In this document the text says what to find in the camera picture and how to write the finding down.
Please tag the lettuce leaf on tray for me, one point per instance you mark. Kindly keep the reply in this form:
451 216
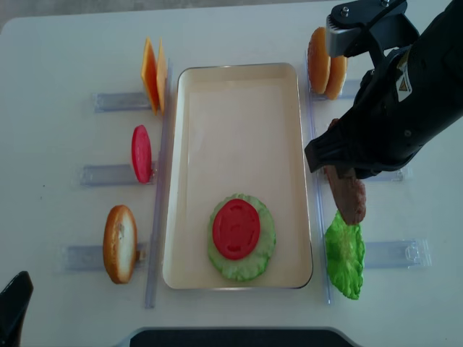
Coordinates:
254 264

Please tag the tomato slice on tray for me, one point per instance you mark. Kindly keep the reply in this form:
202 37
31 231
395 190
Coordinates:
236 229

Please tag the bread slice standing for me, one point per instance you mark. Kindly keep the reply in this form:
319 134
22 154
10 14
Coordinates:
120 244

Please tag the clear pusher track lettuce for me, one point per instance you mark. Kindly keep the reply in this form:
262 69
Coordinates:
397 254

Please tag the cream metal tray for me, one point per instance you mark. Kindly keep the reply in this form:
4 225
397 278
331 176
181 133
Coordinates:
237 130

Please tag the clear pusher track tomato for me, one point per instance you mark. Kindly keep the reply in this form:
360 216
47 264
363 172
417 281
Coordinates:
91 176

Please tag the clear front rail right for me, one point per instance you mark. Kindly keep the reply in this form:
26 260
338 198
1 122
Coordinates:
327 287

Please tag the clear pusher track cheese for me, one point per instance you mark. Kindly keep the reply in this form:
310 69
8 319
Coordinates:
112 102

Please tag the bun half nearer tray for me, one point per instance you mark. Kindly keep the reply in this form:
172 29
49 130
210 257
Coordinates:
318 61

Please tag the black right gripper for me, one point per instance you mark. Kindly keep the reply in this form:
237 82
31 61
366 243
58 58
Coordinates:
398 109

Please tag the bun half outer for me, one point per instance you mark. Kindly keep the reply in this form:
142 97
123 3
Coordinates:
338 70

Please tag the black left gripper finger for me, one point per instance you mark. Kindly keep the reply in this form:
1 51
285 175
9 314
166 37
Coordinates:
15 299

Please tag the orange cheese slice inner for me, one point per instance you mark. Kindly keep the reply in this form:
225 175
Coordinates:
161 77

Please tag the clear rail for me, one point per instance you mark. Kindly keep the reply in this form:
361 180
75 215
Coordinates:
327 287
161 189

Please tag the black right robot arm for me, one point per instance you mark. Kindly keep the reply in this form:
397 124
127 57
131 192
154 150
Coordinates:
443 35

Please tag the orange cheese slice outer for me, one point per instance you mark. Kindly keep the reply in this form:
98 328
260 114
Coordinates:
148 75

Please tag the green lettuce leaf standing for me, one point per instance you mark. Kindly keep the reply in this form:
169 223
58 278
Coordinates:
345 253

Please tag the red tomato slice standing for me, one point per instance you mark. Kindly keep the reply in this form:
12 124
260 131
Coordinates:
141 154

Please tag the clear front rail left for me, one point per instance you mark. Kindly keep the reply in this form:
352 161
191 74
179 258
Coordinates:
161 189

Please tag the clear pusher track bread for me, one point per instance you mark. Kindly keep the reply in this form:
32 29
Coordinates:
75 258

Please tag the orange cheese slice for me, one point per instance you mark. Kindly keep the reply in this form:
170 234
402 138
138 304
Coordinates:
148 75
161 77

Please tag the black base panel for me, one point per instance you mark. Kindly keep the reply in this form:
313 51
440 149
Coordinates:
238 337

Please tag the clear pusher track patty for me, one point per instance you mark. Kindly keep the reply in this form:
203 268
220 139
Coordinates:
399 175

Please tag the meat patty nearer tray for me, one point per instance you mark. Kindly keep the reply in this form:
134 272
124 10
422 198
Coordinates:
349 196

